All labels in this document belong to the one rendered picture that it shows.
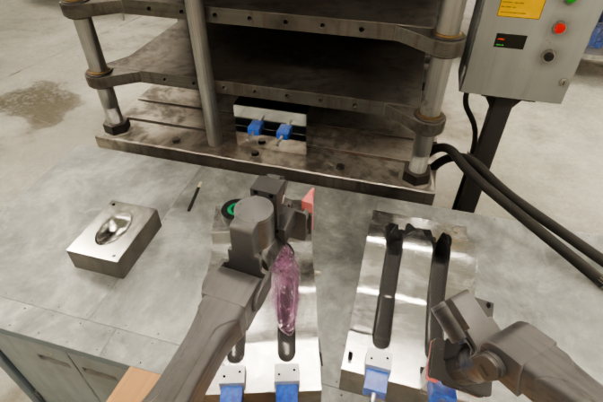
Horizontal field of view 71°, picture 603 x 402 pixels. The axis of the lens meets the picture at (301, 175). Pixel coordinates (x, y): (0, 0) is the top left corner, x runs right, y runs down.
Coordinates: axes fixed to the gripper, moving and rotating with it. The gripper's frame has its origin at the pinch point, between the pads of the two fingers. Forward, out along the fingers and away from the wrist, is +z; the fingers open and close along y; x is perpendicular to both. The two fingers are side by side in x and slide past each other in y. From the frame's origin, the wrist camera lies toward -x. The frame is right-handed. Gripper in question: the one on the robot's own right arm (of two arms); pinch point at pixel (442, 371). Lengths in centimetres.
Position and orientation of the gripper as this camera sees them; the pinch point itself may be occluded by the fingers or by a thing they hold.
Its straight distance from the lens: 90.5
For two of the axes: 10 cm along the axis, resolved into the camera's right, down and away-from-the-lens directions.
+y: -9.5, -2.9, 0.9
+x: -3.0, 8.2, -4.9
